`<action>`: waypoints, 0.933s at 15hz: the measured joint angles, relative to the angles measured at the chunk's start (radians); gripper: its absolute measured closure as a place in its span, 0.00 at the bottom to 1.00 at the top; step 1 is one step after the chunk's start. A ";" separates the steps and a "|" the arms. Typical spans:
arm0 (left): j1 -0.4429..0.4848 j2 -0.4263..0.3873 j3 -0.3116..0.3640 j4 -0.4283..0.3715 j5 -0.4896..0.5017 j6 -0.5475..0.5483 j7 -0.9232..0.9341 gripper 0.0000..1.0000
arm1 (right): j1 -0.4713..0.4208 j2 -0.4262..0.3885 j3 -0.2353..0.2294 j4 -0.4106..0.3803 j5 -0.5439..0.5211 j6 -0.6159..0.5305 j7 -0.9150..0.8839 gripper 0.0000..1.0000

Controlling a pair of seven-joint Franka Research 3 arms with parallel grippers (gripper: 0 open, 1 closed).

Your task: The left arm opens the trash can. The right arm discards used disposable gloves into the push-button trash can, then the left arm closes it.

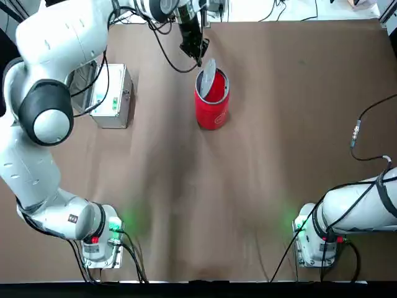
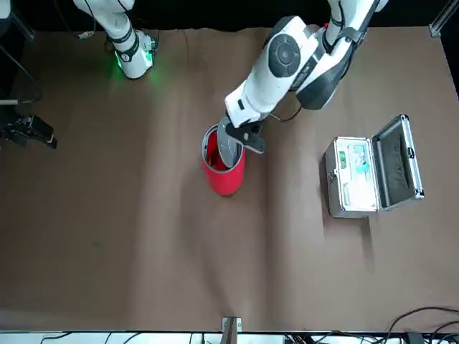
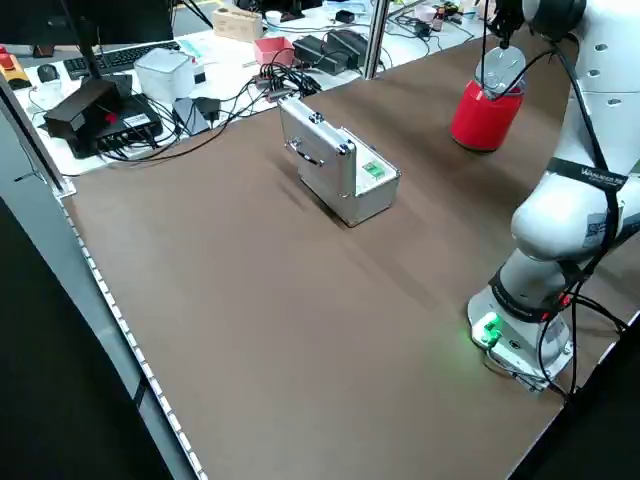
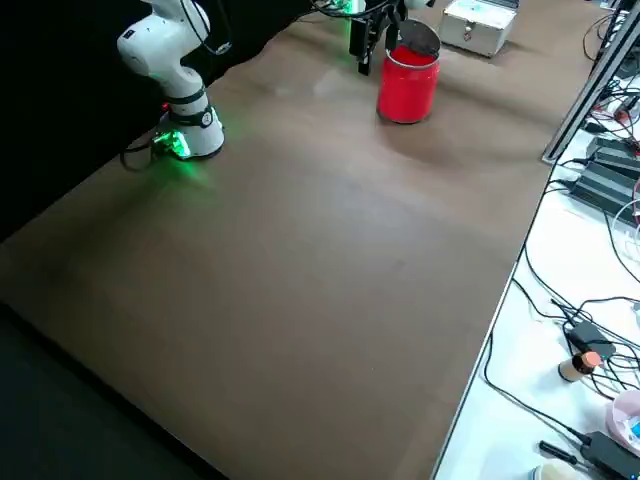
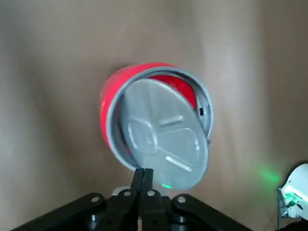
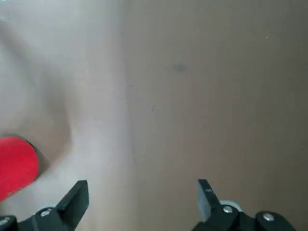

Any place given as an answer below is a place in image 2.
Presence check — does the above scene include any teal packet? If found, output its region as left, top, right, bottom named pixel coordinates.
left=353, top=145, right=370, bottom=173

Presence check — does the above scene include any black desk cable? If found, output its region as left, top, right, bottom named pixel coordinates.
left=389, top=306, right=459, bottom=344

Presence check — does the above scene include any red push-button trash can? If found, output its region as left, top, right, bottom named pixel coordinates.
left=200, top=115, right=247, bottom=196

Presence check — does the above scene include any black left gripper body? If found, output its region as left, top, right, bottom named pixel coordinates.
left=226, top=120, right=265, bottom=139

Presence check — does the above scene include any right arm cable with connector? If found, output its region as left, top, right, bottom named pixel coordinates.
left=77, top=0, right=98, bottom=40

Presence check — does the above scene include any black cable with silver plug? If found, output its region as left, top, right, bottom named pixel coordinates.
left=0, top=44, right=44, bottom=107

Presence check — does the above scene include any aluminium frame post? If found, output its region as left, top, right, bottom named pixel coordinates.
left=428, top=5, right=458, bottom=37
left=221, top=316, right=242, bottom=344

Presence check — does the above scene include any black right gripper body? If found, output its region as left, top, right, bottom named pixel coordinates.
left=0, top=120, right=26, bottom=143

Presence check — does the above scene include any silver aluminium case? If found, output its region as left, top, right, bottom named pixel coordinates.
left=324, top=113, right=425, bottom=219

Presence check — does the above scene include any arm cable with connector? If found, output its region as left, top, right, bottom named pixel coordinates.
left=267, top=102, right=304, bottom=123
left=77, top=0, right=98, bottom=40

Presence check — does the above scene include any left arm cable with connector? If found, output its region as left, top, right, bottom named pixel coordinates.
left=267, top=102, right=304, bottom=123

